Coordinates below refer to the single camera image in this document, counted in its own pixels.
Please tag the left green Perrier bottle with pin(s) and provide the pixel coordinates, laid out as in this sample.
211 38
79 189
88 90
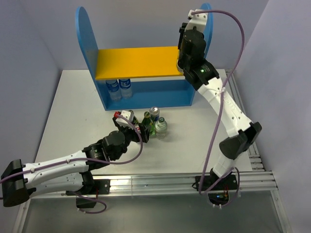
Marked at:
135 120

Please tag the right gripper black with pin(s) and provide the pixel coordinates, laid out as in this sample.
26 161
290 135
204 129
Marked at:
182 38

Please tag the left water bottle blue label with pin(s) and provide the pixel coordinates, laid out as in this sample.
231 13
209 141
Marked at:
114 90

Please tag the silver blue can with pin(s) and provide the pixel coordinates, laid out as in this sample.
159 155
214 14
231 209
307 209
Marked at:
154 113

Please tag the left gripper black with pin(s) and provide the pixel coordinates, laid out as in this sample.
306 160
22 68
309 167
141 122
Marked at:
136 137

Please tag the clear Chang bottle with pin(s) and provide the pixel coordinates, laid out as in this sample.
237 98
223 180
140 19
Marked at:
161 128
180 64

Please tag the blue and yellow shelf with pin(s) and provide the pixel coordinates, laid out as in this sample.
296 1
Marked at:
155 80

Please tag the silver can red tab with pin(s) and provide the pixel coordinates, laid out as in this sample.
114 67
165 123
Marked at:
138 128

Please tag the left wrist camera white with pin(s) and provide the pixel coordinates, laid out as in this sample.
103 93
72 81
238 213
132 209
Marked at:
124 118

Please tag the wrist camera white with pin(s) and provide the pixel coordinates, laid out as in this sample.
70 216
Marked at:
124 118
198 21

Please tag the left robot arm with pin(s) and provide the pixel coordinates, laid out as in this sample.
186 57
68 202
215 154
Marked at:
71 173

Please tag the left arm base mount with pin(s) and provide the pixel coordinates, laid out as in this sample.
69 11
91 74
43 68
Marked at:
87 201

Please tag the green perrier bottle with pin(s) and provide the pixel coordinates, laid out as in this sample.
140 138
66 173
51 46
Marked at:
148 123
135 120

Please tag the right water bottle blue label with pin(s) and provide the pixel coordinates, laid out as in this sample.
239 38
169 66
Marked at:
126 89

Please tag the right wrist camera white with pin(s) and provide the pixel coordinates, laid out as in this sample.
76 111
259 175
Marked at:
198 21

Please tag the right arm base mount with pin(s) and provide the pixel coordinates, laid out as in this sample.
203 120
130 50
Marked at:
219 192

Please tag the water bottle blue label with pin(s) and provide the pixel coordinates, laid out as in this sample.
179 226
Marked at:
126 89
114 90

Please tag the aluminium rail frame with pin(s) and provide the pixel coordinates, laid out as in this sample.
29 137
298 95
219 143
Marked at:
154 192

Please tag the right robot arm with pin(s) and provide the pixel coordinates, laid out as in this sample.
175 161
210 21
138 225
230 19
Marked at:
205 79

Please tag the right green Perrier bottle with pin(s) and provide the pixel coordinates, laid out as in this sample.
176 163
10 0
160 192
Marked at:
148 123

